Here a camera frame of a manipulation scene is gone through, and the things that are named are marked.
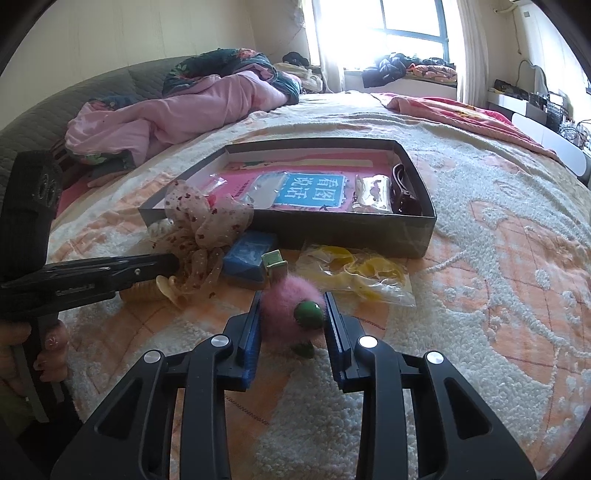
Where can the clothes pile on windowsill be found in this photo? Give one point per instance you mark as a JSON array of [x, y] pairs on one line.
[[385, 69]]

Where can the clear plastic packet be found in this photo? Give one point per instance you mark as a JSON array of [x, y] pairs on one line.
[[265, 191]]

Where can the pink patterned blanket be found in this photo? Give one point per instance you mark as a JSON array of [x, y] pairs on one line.
[[461, 115]]

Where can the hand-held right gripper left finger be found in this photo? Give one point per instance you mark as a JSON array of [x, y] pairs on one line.
[[249, 344]]

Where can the orange patterned cloth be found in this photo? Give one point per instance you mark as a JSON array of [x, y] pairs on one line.
[[434, 70]]

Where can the pearl hair clip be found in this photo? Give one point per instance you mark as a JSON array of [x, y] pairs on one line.
[[159, 230]]

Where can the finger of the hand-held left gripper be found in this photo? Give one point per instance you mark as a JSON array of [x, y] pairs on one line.
[[120, 272]]

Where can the white desk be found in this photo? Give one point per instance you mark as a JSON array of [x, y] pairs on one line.
[[545, 124]]

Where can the person's left hand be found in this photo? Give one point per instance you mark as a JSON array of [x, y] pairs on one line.
[[53, 355]]

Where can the floral sheer hair bow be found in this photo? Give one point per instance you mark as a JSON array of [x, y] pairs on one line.
[[212, 221]]

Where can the white earring card packet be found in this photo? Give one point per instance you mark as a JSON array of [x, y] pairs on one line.
[[374, 194]]

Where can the shallow grey cardboard box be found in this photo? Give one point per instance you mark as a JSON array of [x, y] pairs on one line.
[[369, 230]]

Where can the cream hair claw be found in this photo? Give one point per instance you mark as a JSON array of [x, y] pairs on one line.
[[168, 287]]

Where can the dark brown hair clip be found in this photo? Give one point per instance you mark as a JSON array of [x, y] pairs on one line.
[[408, 203]]

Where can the grey quilted headboard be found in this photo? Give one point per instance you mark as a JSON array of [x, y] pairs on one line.
[[69, 101]]

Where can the window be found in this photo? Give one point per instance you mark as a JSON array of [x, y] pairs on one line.
[[383, 23]]

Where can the white arched frame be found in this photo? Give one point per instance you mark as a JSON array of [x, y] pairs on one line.
[[531, 69]]

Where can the small green white clip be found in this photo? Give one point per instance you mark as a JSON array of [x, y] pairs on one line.
[[273, 263]]

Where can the clear bag of yellow bands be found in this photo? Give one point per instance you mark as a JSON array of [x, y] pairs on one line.
[[369, 272]]

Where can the blue small box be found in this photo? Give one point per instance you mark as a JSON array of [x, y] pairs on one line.
[[247, 258]]

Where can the pink floral quilt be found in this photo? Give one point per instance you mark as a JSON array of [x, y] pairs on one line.
[[184, 110]]

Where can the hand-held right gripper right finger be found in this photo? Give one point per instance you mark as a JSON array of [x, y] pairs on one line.
[[337, 344]]

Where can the sheer white curtain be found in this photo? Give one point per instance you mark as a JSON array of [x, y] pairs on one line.
[[471, 50], [323, 46]]

